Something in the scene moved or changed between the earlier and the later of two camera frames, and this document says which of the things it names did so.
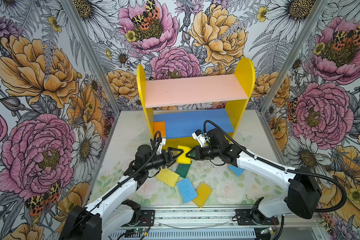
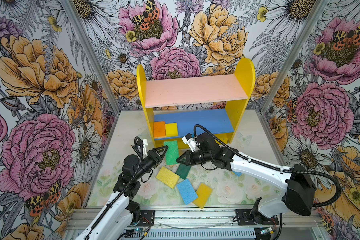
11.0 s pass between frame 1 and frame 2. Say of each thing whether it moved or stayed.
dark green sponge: stayed
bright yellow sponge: moved
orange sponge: stayed
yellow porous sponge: stayed
